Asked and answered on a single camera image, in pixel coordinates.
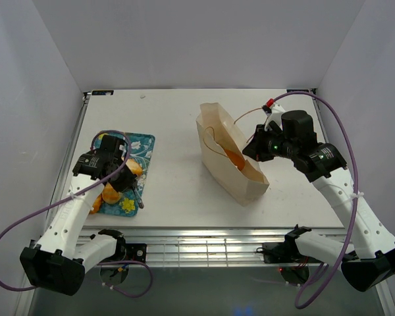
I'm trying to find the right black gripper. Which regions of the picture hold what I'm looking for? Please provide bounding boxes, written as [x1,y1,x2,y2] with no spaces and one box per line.
[242,124,296,162]

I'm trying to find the round orange sugared bun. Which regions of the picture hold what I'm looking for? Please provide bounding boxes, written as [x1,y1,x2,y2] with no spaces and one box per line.
[224,149,246,171]

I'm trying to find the teal patterned tray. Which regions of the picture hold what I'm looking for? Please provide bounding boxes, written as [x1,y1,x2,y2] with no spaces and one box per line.
[97,133,155,217]

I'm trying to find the small round scored roll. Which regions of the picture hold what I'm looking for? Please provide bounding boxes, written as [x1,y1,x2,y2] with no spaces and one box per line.
[101,183,122,205]

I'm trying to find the brown paper bag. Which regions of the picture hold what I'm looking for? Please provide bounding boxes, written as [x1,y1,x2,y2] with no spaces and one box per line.
[196,103,269,206]

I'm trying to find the metal serving tongs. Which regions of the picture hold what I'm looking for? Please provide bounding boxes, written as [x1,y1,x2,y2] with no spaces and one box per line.
[132,185,144,209]

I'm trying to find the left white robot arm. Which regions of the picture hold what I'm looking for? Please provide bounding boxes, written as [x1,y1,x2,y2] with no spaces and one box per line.
[20,134,137,296]

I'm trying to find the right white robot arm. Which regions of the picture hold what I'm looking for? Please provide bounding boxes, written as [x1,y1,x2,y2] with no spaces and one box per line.
[242,110,395,292]

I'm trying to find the oval split bread loaf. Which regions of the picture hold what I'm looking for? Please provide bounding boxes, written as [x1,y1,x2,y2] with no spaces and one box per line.
[125,159,143,176]

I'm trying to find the long braided orange bread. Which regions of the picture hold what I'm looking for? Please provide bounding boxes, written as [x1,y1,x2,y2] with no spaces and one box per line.
[90,194,103,214]

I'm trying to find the left blue table label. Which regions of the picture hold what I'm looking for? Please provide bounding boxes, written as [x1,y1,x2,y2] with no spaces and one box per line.
[91,90,114,96]

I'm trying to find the blue table label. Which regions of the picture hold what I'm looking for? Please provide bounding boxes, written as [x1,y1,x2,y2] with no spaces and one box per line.
[91,90,114,96]
[286,89,311,93]

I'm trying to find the right blue table label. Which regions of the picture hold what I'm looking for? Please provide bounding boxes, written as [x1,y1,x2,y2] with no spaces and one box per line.
[286,89,311,93]

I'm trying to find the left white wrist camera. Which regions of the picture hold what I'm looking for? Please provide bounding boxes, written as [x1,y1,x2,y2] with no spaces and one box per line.
[119,144,126,156]

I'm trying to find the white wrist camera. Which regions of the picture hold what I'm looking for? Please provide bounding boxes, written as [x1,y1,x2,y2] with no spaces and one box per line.
[262,99,286,131]
[119,144,126,156]

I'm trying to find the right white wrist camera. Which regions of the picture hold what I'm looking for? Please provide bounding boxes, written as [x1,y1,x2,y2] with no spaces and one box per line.
[262,99,286,131]

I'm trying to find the aluminium frame rail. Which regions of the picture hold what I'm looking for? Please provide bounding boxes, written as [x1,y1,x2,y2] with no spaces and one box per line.
[23,228,382,269]

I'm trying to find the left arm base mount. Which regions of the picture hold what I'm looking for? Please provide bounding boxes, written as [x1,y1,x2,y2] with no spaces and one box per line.
[102,244,147,263]

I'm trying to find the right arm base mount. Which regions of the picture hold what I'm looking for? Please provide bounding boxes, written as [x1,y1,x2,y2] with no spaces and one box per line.
[255,224,316,266]

